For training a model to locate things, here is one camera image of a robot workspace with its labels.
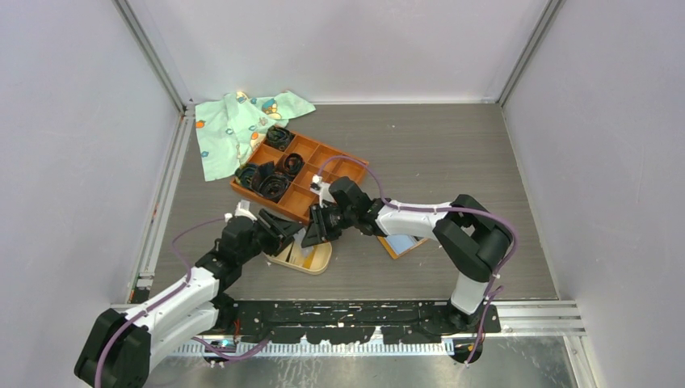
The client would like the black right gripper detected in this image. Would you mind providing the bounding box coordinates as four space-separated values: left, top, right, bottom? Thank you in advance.
301 202 356 249

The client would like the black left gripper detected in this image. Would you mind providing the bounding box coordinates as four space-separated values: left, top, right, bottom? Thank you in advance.
237 209 302 264

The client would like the cream oval plastic tray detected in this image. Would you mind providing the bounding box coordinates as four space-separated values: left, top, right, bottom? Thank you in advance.
266 242 333 275

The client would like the orange leather card holder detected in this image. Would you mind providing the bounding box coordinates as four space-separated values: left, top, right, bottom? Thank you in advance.
378 234 427 259

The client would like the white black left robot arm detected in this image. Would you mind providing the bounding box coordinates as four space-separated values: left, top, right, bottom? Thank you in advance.
74 209 303 387

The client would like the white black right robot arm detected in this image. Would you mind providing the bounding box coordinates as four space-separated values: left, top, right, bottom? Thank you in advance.
301 175 515 332

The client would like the gold VIP credit card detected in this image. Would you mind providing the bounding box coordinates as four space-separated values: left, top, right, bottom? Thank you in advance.
290 245 317 269

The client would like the black rolled belt large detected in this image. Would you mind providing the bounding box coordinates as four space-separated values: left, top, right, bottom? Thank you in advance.
250 163 292 203

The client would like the orange wooden compartment tray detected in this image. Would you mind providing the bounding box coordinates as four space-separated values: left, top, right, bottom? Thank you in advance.
230 126 368 222

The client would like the black rolled belt left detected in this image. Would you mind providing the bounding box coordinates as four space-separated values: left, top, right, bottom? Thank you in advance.
234 163 259 190

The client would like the black rolled belt middle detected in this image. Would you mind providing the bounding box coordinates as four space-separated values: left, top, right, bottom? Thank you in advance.
275 153 305 180

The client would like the black rolled belt top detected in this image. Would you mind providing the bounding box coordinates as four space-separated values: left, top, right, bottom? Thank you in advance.
264 125 294 151

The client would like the green patterned cloth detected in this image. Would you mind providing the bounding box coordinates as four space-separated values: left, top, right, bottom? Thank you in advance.
195 91 316 182

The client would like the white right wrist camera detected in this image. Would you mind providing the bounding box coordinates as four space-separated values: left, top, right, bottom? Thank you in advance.
309 175 335 207

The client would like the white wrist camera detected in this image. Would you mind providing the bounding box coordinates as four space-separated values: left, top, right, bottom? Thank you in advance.
309 175 335 207
224 200 257 222

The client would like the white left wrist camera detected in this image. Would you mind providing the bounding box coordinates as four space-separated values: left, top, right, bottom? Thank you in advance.
224 200 257 222

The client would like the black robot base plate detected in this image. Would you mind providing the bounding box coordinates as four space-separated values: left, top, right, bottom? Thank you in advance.
206 300 501 345

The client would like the white slotted cable duct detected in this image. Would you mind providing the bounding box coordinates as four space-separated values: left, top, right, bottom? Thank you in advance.
171 339 455 357

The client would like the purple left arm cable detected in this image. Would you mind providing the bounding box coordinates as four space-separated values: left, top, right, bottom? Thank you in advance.
93 217 269 388

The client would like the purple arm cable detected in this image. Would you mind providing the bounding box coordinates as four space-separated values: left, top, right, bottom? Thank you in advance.
317 155 519 366
93 217 269 388

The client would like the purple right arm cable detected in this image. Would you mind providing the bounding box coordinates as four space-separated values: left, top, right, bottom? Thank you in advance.
317 155 519 366

